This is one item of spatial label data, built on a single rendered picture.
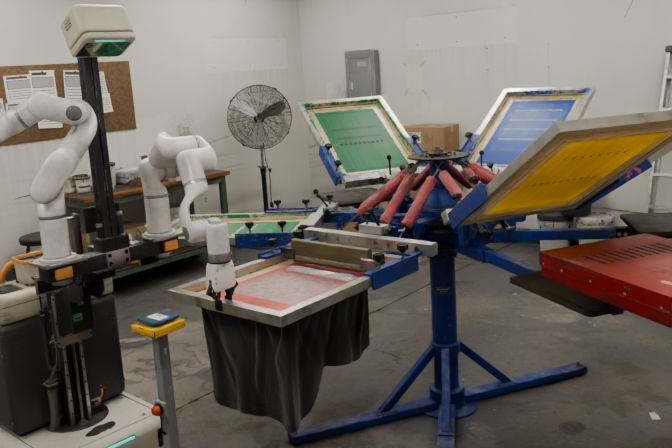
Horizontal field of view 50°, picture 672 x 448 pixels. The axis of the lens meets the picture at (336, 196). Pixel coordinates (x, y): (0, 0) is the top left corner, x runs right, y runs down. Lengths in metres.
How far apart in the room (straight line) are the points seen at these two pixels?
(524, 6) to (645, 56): 1.17
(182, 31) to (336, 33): 1.77
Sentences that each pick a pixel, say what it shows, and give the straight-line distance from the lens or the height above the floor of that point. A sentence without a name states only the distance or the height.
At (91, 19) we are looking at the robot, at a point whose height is 1.97.
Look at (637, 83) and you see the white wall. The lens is 6.59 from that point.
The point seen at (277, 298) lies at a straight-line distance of 2.64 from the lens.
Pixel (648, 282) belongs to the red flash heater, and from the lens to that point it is 2.25.
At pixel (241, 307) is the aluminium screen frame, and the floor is 0.99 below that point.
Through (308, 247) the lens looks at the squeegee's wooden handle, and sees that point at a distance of 3.00.
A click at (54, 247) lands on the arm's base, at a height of 1.19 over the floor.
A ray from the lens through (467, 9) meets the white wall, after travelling 7.22.
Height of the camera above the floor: 1.76
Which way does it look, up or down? 10 degrees down
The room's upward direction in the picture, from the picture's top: 4 degrees counter-clockwise
